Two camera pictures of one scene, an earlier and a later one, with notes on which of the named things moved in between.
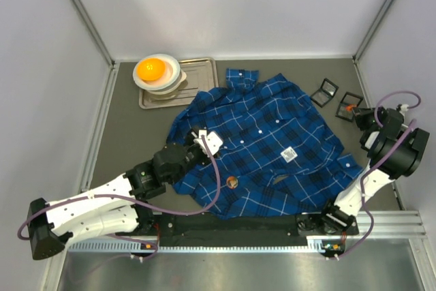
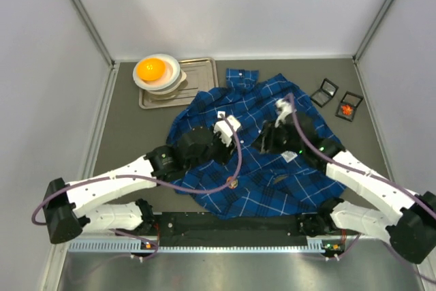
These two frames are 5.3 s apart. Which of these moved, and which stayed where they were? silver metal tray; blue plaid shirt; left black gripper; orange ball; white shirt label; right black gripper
Moved: right black gripper; left black gripper
Stayed: silver metal tray; orange ball; white shirt label; blue plaid shirt
